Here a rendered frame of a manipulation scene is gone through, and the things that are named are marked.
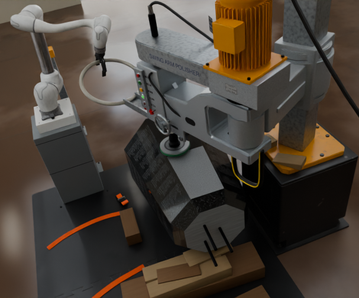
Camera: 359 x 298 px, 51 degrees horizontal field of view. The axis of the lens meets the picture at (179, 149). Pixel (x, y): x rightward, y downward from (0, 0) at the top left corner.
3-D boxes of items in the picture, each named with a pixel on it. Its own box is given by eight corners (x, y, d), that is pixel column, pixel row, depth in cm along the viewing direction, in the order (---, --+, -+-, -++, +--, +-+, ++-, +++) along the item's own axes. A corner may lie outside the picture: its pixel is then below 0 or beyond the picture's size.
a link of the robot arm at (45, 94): (36, 113, 318) (27, 90, 304) (44, 100, 332) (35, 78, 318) (55, 112, 316) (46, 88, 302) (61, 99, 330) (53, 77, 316)
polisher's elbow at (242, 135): (241, 124, 219) (239, 95, 206) (270, 135, 208) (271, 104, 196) (222, 142, 208) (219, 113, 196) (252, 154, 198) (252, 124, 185)
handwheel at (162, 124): (181, 132, 241) (178, 112, 232) (170, 139, 237) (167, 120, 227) (166, 123, 250) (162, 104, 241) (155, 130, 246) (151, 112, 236)
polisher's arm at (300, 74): (288, 67, 262) (290, 32, 247) (338, 78, 243) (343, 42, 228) (228, 123, 222) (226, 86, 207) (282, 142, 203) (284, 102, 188)
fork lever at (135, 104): (205, 129, 251) (204, 123, 248) (184, 144, 242) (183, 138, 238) (140, 94, 292) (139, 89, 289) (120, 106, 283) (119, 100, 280)
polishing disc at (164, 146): (189, 153, 263) (188, 152, 263) (159, 156, 266) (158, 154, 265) (189, 135, 280) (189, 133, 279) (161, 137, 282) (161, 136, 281)
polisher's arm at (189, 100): (272, 162, 219) (274, 88, 188) (246, 184, 208) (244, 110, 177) (184, 117, 264) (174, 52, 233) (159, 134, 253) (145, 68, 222)
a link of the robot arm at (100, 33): (105, 50, 287) (109, 39, 294) (104, 33, 274) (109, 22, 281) (91, 48, 286) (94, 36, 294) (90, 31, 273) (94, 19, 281)
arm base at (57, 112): (42, 123, 315) (40, 117, 312) (39, 110, 331) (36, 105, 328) (64, 116, 320) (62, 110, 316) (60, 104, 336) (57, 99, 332)
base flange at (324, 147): (306, 117, 298) (306, 112, 295) (347, 154, 261) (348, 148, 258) (249, 136, 289) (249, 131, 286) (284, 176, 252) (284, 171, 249)
